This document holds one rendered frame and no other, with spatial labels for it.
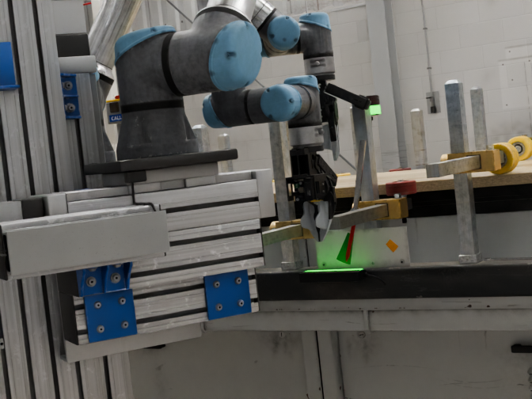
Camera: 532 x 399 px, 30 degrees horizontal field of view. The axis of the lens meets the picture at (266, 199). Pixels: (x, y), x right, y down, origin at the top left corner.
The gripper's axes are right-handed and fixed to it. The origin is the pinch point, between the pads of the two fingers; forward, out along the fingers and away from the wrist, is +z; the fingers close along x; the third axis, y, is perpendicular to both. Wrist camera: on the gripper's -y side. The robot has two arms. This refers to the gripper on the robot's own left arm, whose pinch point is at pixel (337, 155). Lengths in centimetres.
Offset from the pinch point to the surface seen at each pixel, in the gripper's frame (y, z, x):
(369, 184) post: -6.5, 8.4, -6.7
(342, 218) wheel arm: -1.7, 14.2, 20.0
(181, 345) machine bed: 63, 56, -59
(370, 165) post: -7.2, 3.4, -6.5
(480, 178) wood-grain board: -34.4, 10.1, -14.6
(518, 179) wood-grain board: -43.4, 11.1, -11.3
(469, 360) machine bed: -27, 60, -26
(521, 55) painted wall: -106, -64, -746
